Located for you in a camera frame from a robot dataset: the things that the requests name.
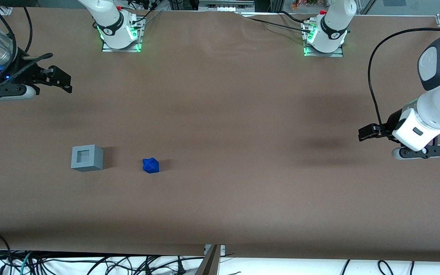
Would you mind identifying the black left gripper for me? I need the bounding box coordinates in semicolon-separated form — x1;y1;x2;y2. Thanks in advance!
358;108;411;143

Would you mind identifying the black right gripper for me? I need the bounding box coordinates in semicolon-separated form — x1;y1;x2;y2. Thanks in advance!
0;48;73;94

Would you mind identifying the blue plastic part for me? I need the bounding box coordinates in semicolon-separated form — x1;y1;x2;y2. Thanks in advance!
142;157;160;174

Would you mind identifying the gray square base block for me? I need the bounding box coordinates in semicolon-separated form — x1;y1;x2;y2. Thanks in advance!
71;144;104;173

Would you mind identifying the silver background device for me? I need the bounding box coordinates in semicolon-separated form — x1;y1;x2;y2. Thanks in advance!
199;0;255;12

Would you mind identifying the grey table support beam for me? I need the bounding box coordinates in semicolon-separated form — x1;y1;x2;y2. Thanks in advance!
195;244;221;275

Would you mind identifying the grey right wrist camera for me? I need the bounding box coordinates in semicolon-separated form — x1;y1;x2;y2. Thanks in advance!
0;84;38;102

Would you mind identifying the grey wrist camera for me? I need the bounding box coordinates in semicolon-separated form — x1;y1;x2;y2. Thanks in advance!
0;84;38;102
391;144;440;160

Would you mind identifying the left arm black wrist cable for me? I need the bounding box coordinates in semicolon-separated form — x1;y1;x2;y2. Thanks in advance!
368;27;440;136

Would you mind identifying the arm black wrist cable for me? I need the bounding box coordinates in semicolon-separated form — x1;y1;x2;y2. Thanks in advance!
0;7;55;87
368;27;440;136

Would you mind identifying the right arm black wrist cable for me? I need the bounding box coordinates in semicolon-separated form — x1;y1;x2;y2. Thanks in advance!
0;7;55;87

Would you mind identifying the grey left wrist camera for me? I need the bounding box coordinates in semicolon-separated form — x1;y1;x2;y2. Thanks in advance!
391;144;440;160

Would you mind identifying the black base power cable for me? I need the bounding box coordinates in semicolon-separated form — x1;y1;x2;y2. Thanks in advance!
134;7;163;23

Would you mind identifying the short black tabletop cable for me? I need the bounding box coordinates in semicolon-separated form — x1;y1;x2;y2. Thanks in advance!
279;10;306;24

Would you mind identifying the long black tabletop cable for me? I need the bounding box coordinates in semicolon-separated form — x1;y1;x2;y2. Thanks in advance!
243;16;313;32

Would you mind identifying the teal floor cable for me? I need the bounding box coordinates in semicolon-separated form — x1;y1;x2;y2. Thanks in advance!
19;251;34;275

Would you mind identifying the metal table edge bracket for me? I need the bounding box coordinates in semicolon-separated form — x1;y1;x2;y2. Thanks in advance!
204;244;226;257

